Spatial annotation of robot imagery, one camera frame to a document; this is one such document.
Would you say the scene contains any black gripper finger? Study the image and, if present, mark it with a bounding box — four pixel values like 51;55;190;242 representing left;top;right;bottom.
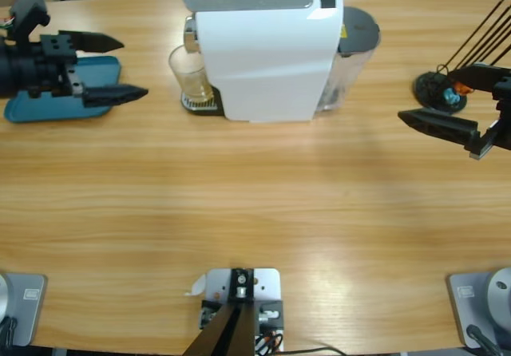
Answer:
58;30;125;53
81;84;149;109
446;63;511;93
398;107;480;152

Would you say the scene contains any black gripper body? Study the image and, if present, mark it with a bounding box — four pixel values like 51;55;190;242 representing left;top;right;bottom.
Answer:
467;76;511;161
0;33;85;98

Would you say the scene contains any clear drinking glass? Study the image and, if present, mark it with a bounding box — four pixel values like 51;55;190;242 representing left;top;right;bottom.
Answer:
167;44;215;105

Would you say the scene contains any white capsule coffee machine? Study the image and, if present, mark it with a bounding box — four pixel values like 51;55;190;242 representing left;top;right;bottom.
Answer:
181;0;344;125

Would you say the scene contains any black capsule holder with rods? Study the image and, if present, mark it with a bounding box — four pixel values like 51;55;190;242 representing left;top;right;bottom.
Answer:
413;0;511;116

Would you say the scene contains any teal plastic tray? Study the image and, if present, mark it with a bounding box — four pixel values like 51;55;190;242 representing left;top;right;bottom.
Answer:
2;55;122;124

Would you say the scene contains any metal drip tray grate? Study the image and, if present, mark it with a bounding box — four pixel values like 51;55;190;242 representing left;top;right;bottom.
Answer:
181;92;224;117

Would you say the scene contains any clear water tank dark lid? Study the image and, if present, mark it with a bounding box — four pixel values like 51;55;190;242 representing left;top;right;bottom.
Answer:
319;6;381;113

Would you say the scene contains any white paper tag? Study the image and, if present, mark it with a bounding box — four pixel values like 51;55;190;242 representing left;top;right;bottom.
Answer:
184;275;208;297

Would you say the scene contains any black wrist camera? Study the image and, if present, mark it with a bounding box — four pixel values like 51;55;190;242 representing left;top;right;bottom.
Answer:
8;0;51;45

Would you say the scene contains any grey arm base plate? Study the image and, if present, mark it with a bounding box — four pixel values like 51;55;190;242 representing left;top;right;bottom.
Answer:
0;272;48;348
446;271;511;349

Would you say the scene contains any black cable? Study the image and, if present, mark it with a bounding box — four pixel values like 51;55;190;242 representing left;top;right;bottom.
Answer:
0;316;19;349
281;346;352;356
465;323;502;356

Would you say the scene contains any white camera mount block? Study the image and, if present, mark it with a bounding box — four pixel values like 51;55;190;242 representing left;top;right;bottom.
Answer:
199;267;285;353

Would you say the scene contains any dark camera post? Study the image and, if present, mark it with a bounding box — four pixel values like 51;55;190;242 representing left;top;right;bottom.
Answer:
183;267;256;356

